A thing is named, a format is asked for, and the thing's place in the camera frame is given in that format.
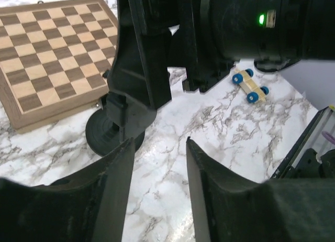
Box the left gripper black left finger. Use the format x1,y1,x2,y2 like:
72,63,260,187
1,139,135,241

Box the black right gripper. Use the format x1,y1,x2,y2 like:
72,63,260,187
107,0,234,141

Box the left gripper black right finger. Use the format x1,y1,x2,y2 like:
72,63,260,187
186,139,334,241

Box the black phone stand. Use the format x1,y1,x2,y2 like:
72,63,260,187
85,94,148,157

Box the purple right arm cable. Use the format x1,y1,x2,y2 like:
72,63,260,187
321,130,335,146

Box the wooden toy car blue wheels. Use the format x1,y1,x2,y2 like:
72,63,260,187
232,69,269,104

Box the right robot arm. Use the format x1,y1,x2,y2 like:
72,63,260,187
107,0,334,141

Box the wooden chessboard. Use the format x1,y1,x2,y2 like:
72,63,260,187
1,0,118,131

